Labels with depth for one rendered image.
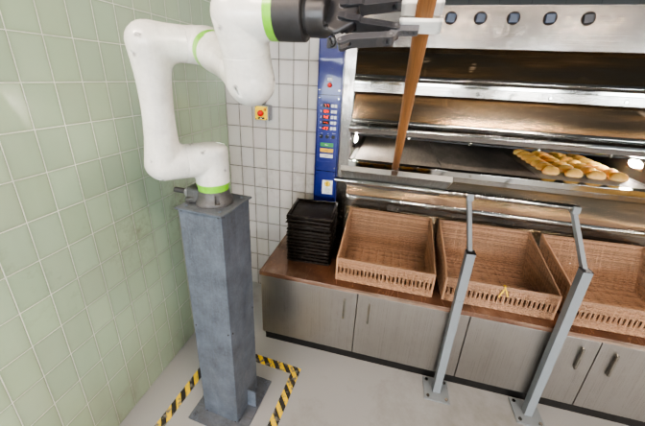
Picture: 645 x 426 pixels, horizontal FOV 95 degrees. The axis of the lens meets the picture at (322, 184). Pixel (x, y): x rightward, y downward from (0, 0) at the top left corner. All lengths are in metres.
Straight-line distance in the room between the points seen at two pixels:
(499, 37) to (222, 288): 1.88
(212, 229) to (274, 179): 1.07
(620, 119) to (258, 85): 2.00
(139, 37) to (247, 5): 0.48
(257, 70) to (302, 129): 1.42
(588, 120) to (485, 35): 0.74
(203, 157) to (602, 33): 2.00
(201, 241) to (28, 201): 0.57
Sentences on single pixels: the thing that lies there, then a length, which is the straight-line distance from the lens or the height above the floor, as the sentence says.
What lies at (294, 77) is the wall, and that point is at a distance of 2.05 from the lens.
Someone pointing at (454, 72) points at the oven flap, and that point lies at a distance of 1.95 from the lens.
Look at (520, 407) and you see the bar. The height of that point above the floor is 0.01.
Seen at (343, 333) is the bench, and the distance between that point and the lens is 2.04.
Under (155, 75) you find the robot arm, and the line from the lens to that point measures 1.07.
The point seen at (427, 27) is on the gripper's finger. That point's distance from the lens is 0.59.
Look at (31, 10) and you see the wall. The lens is 1.43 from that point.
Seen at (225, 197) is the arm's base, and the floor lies 1.24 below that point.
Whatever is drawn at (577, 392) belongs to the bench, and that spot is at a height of 0.19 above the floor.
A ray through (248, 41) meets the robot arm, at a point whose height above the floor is 1.77.
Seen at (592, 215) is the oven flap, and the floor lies 1.00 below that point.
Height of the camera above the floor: 1.71
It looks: 20 degrees down
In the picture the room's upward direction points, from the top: 3 degrees clockwise
